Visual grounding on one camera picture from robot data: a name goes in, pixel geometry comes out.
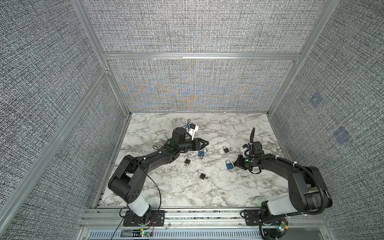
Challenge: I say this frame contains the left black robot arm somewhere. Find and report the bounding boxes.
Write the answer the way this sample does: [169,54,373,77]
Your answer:
[108,127,209,217]

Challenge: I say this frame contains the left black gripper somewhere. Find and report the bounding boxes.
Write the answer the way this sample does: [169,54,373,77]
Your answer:
[178,138,209,153]

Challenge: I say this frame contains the aluminium frame back bar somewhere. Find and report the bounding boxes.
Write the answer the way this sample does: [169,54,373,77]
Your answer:
[103,52,301,61]

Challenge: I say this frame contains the aluminium front rail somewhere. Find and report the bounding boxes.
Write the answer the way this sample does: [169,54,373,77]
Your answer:
[76,207,335,240]

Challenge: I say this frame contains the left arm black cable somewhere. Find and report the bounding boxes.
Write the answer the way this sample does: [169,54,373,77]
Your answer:
[109,166,162,240]

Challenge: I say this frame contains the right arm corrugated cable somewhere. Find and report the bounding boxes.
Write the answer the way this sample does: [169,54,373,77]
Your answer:
[249,127,333,215]

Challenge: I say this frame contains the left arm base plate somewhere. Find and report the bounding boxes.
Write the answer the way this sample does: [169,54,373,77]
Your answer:
[123,210,166,228]

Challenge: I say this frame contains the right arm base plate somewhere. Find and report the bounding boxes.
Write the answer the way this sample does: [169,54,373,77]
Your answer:
[240,209,284,227]

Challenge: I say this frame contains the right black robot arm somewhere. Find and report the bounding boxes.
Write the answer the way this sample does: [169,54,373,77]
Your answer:
[234,142,333,219]

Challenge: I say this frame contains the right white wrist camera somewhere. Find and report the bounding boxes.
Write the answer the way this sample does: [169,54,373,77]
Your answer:
[242,144,253,157]

